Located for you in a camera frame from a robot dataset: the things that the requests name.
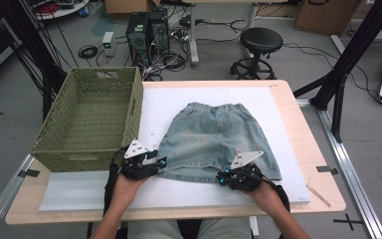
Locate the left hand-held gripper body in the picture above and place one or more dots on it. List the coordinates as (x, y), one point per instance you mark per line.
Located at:
(139, 167)

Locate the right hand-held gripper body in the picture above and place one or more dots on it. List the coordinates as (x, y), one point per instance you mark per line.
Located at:
(245, 179)

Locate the light blue denim shorts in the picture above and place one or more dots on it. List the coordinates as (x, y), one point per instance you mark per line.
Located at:
(212, 139)

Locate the green woven basket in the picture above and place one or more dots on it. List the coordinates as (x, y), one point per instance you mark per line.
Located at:
(89, 119)

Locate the person's left hand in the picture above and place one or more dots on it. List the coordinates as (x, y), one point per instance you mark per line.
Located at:
(126, 192)

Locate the person's right hand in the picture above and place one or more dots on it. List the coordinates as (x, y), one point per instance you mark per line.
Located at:
(267, 199)

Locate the white foam mat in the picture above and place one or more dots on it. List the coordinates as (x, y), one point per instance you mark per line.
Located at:
(179, 195)

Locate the person's legs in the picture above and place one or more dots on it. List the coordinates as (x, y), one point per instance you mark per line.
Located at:
(146, 230)

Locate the thin wooden stick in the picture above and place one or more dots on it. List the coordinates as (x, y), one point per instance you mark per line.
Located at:
(318, 195)

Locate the black tape strip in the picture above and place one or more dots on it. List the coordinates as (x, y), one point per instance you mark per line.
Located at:
(327, 170)

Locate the black computer tower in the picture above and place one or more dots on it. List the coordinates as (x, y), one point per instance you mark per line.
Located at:
(137, 36)
(159, 30)

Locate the small white device green light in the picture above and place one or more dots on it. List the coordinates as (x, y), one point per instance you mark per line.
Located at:
(108, 41)

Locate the white desk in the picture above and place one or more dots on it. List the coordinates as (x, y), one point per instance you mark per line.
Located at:
(194, 40)

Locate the black round stool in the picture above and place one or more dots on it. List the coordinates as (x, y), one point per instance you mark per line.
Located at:
(261, 40)

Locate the open cardboard box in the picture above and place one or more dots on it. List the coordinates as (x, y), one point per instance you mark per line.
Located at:
(126, 6)

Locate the round white table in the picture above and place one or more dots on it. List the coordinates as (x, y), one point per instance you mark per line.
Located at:
(63, 11)

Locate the large cardboard box with logo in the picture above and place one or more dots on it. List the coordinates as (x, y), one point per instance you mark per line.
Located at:
(325, 18)

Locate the aluminium rail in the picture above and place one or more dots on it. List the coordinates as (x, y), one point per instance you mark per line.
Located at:
(6, 195)
(354, 186)

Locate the black metal frame post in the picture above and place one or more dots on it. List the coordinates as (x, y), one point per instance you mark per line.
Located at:
(354, 49)

